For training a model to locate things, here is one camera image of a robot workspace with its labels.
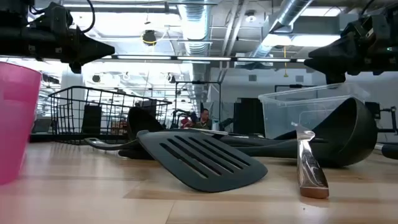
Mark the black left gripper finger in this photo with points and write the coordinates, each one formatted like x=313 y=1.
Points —
x=93 y=43
x=91 y=54

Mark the black background rig frame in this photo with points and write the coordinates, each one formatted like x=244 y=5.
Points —
x=198 y=82

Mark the black slotted spatula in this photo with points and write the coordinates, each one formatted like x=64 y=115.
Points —
x=199 y=158

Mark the black cabinet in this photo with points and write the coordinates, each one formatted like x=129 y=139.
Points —
x=248 y=116

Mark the silver knife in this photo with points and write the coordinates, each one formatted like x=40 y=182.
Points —
x=208 y=131

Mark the black ceiling camera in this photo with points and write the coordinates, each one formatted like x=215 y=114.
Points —
x=149 y=37

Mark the silver ribbed ventilation duct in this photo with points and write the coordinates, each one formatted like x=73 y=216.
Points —
x=289 y=15
x=194 y=25

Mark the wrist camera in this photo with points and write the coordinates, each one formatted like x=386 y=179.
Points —
x=370 y=29
x=53 y=15

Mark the clear plastic bin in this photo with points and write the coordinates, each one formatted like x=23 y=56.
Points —
x=280 y=115

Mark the pink plastic bin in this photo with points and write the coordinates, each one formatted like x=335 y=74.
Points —
x=15 y=124

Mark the LED light bar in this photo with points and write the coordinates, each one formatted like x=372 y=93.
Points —
x=202 y=58

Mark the rose gold knife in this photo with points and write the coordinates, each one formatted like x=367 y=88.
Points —
x=308 y=168

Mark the black monitor stand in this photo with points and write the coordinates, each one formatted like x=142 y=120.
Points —
x=393 y=119

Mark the person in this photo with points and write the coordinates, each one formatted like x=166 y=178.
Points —
x=203 y=119

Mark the black ladle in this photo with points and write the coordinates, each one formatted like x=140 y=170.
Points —
x=348 y=133

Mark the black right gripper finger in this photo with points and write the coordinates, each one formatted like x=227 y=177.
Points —
x=329 y=53
x=329 y=68

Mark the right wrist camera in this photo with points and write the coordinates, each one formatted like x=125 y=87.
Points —
x=370 y=29

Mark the black table rail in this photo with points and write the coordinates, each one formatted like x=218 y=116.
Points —
x=40 y=137

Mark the black turner with metal shaft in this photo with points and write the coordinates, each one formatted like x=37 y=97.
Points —
x=388 y=152

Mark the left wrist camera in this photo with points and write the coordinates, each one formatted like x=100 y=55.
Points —
x=53 y=15

